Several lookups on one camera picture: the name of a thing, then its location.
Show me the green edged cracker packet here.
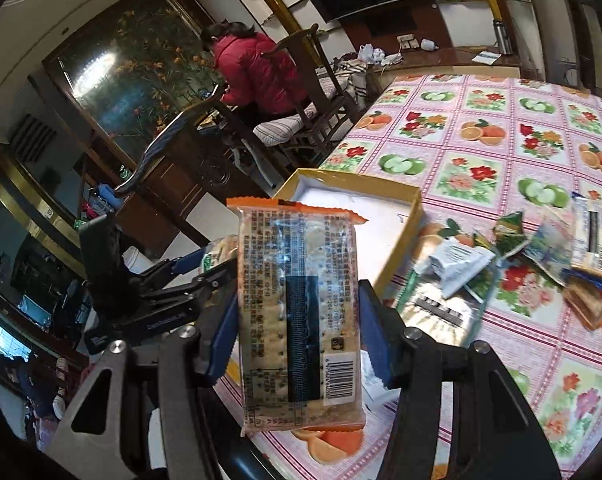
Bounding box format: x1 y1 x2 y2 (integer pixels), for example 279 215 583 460
201 235 240 278

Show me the fruit print tablecloth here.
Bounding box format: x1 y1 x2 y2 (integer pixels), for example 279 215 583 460
216 74 602 480

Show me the dark wooden chair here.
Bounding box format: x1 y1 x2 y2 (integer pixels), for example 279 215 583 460
261 25 362 157
116 97 276 198
556 0 598 92

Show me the silver green pea packet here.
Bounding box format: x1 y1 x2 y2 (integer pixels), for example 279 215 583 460
396 255 502 351

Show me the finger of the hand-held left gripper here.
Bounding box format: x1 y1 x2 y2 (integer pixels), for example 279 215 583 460
141 265 240 312
131 252 209 287

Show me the small green snack packet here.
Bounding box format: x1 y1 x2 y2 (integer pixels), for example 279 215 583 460
491 211 529 261

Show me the blue green snack packet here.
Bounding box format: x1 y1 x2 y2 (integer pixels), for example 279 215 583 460
523 220 576 286

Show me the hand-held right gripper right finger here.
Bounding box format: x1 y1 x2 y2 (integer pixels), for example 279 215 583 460
357 280 564 480

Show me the orange edged cracker packet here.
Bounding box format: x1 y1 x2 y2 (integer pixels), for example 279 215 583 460
226 197 369 438

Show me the white paper sachet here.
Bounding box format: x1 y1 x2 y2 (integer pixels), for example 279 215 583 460
360 350 402 413

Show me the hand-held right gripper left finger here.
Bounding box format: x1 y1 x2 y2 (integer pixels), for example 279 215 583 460
46 276 242 480

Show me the steel thermos flask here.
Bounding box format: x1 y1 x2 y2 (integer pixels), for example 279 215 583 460
493 19 512 55

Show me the blue edged cracker packet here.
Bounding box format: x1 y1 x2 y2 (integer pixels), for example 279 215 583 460
568 192 602 281

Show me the flower wall painting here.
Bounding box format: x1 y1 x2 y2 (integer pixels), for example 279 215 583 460
43 0 222 137

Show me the yellow cardboard box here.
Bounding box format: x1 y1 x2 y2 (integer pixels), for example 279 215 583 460
272 167 424 293

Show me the striped cloth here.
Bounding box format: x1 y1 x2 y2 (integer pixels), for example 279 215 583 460
331 60 370 111

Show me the wooden television stand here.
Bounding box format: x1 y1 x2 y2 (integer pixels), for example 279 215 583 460
331 45 522 82

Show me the white blue sachet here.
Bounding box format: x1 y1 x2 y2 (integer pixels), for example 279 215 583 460
428 237 496 298

